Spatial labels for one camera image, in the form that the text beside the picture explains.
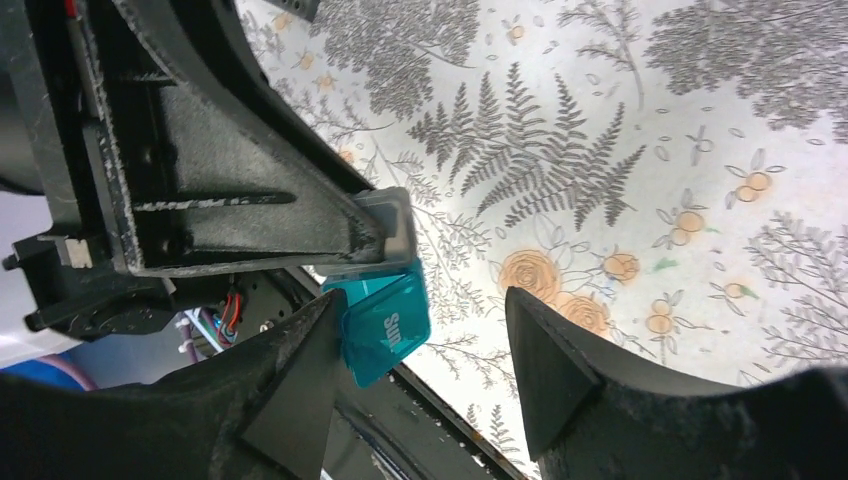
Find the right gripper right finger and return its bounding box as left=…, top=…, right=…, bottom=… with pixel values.
left=505, top=287, right=847, bottom=479

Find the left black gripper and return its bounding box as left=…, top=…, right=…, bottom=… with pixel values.
left=1, top=1, right=386, bottom=341

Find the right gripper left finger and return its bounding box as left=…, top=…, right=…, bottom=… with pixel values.
left=1, top=290, right=347, bottom=479

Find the floral table mat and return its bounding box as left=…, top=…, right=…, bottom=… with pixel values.
left=238, top=1, right=847, bottom=479

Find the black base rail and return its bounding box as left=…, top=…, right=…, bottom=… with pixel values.
left=320, top=365, right=524, bottom=479

